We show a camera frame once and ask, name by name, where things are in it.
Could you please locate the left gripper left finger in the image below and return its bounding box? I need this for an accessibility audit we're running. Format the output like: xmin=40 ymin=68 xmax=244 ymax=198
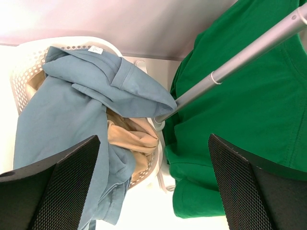
xmin=0 ymin=136 xmax=100 ymax=230

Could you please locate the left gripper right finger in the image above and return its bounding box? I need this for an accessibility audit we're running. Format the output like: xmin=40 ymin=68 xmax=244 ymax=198
xmin=208 ymin=134 xmax=307 ymax=230

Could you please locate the grey blue t shirt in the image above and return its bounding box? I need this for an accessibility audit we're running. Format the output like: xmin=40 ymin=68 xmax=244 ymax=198
xmin=13 ymin=46 xmax=177 ymax=230

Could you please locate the green t shirt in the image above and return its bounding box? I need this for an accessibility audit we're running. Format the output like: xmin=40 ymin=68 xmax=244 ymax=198
xmin=163 ymin=0 xmax=307 ymax=219

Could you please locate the beige cloth in basket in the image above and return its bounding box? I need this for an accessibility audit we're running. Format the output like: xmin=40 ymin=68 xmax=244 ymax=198
xmin=14 ymin=70 xmax=159 ymax=180

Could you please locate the white plastic laundry basket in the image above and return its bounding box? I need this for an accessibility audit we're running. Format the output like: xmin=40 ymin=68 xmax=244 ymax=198
xmin=9 ymin=36 xmax=174 ymax=193

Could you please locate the white metal clothes rack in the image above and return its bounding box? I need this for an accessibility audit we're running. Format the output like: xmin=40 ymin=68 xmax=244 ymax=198
xmin=148 ymin=4 xmax=307 ymax=132

